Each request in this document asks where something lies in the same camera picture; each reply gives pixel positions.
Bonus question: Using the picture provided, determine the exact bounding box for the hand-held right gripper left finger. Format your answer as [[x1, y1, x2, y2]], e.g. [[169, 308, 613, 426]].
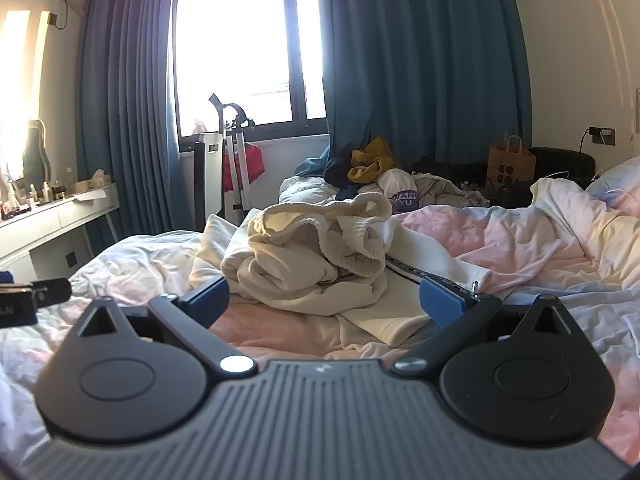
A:
[[75, 276, 258, 377]]

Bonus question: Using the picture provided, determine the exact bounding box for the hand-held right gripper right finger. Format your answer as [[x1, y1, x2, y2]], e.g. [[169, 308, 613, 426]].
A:
[[392, 276, 576, 376]]

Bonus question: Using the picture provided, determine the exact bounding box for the cream zip hoodie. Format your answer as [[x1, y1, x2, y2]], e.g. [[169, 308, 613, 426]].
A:
[[190, 214, 493, 348]]

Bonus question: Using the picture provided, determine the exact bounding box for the white vanity desk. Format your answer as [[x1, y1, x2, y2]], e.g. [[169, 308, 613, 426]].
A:
[[0, 182, 122, 281]]

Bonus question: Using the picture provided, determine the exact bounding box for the row of cosmetic bottles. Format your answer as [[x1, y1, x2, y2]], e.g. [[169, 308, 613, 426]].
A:
[[0, 174, 70, 222]]

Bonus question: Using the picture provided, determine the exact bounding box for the grey crumpled garment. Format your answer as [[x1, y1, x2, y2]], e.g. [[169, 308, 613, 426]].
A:
[[410, 171, 492, 209]]

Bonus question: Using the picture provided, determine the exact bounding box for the tissue box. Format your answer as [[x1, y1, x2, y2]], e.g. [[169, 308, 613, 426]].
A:
[[75, 169, 119, 196]]

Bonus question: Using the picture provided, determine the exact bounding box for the white garment purple print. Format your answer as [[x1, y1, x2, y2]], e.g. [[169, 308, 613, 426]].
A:
[[377, 166, 427, 214]]

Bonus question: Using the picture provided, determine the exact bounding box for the pastel tie-dye duvet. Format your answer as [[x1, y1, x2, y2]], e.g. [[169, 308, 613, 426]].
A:
[[0, 177, 640, 466]]

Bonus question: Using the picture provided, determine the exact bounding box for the white slim appliance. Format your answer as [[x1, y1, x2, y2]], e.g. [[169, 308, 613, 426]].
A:
[[192, 132, 227, 222]]

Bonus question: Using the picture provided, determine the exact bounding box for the wavy-edged table mirror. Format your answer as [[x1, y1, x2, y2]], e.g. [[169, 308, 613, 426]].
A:
[[21, 118, 53, 189]]

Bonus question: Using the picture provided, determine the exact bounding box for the black bag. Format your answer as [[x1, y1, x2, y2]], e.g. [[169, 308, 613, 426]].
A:
[[487, 182, 534, 209]]

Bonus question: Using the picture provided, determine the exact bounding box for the metal folding rack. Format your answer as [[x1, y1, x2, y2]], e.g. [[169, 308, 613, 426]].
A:
[[208, 92, 257, 222]]

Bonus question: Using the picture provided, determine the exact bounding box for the red garment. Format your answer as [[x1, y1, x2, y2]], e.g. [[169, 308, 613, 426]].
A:
[[222, 142, 264, 184]]

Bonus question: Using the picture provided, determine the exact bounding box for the white puffy comforter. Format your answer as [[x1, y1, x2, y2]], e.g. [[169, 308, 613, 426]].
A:
[[277, 159, 362, 207]]

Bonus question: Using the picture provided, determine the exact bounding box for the brown paper bag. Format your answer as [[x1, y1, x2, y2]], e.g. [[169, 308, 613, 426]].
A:
[[484, 132, 537, 199]]

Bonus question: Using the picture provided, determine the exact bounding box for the dark navy garment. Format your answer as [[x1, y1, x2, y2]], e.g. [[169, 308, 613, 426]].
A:
[[323, 144, 368, 192]]

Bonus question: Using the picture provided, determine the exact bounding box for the blue curtain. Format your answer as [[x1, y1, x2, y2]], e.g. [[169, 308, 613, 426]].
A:
[[320, 0, 534, 187], [75, 0, 195, 241]]

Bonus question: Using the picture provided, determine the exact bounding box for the pastel tie-dye pillow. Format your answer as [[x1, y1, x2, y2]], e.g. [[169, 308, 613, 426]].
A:
[[584, 156, 640, 213]]

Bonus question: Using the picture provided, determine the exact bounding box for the dark-framed window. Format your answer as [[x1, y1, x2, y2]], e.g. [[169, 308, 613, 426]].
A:
[[171, 0, 329, 153]]

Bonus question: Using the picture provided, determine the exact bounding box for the white charging cable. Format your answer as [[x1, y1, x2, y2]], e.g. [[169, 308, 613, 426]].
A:
[[544, 167, 640, 202]]

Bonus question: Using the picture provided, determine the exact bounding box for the black charger with cable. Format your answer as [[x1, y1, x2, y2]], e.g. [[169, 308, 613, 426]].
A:
[[578, 128, 603, 157]]

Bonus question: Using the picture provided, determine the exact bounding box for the air conditioner power cord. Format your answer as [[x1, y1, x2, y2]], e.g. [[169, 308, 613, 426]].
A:
[[47, 0, 72, 31]]

